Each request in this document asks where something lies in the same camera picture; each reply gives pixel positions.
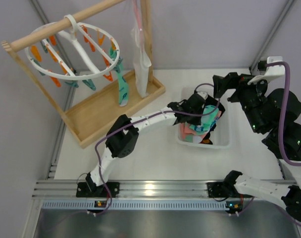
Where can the argyle orange black sock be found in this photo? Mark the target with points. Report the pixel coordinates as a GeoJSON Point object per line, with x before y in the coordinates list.
{"type": "Point", "coordinates": [206, 141]}

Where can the aluminium rail base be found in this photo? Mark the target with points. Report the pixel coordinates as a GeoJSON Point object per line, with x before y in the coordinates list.
{"type": "Point", "coordinates": [192, 195]}

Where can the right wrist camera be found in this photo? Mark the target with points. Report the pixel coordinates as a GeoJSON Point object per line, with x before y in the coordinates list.
{"type": "Point", "coordinates": [268, 73]}

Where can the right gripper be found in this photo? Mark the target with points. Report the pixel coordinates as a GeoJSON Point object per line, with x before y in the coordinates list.
{"type": "Point", "coordinates": [229, 81]}

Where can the white plastic basket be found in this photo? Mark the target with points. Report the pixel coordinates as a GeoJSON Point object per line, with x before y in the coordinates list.
{"type": "Point", "coordinates": [221, 137]}

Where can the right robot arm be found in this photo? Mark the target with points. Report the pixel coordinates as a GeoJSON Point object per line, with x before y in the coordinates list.
{"type": "Point", "coordinates": [273, 115]}

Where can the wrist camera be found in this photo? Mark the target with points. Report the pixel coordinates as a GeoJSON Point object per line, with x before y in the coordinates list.
{"type": "Point", "coordinates": [268, 73]}
{"type": "Point", "coordinates": [203, 94]}

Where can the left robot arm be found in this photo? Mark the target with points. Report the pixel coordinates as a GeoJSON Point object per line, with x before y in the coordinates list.
{"type": "Point", "coordinates": [122, 137]}

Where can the white round clip hanger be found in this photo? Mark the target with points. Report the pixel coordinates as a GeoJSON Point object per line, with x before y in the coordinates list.
{"type": "Point", "coordinates": [91, 45]}

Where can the mint green sock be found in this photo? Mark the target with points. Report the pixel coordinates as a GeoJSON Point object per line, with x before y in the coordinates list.
{"type": "Point", "coordinates": [207, 122]}
{"type": "Point", "coordinates": [122, 84]}

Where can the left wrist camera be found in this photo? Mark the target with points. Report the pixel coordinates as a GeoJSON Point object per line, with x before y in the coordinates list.
{"type": "Point", "coordinates": [203, 94]}

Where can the wooden hanger stand frame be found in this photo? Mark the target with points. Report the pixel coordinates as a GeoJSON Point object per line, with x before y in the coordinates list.
{"type": "Point", "coordinates": [93, 116]}

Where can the white plastic bag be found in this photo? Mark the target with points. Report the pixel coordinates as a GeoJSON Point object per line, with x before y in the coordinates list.
{"type": "Point", "coordinates": [141, 61]}

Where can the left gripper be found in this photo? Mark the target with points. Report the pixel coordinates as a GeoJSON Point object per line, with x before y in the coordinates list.
{"type": "Point", "coordinates": [211, 104]}

